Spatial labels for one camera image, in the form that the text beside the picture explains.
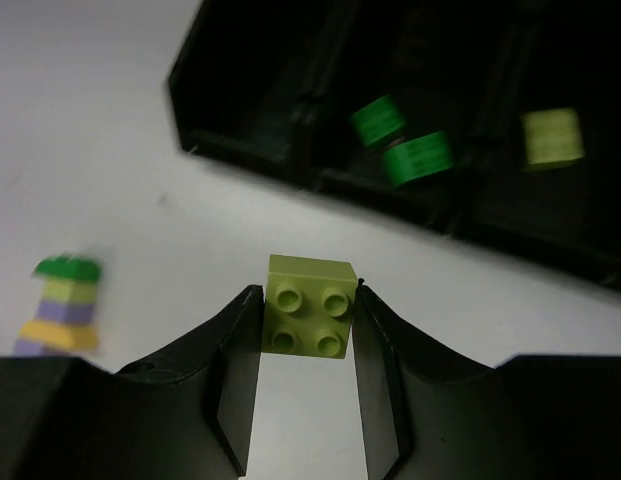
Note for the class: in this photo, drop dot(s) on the green curved lego top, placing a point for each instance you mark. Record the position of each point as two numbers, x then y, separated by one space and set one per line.
70 267

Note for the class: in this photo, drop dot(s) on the purple lego lower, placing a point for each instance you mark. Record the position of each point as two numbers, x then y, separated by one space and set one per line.
28 348

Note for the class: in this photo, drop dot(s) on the lime green lego brick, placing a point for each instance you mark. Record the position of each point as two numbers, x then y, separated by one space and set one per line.
308 307

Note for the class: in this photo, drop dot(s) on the purple lego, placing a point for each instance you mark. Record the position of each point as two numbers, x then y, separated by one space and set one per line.
28 348
65 313

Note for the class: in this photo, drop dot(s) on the dark green lego brick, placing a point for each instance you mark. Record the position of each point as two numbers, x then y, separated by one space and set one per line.
418 158

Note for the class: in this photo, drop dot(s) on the purple lego upper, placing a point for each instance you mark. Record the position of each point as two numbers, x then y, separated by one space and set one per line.
65 313

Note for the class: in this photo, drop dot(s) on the lime lego in stack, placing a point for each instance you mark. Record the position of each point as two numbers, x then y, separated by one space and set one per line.
70 292

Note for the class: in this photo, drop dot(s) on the yellow curved lego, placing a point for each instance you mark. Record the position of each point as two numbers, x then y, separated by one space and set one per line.
60 336

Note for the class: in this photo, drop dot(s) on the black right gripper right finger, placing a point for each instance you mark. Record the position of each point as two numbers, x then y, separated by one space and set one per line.
428 412

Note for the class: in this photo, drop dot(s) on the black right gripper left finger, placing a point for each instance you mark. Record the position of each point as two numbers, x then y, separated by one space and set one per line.
184 411

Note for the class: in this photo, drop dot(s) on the black compartment tray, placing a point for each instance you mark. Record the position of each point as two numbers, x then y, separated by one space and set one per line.
270 86

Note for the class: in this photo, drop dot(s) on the green lego in tray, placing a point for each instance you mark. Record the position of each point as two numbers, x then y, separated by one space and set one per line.
378 123

